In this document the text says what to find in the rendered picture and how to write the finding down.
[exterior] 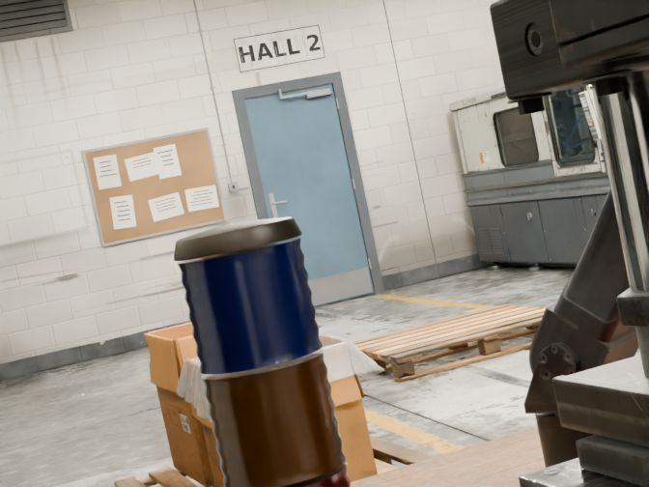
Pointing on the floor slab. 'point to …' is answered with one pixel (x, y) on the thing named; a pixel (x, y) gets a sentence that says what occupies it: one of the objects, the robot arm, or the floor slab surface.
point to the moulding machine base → (533, 215)
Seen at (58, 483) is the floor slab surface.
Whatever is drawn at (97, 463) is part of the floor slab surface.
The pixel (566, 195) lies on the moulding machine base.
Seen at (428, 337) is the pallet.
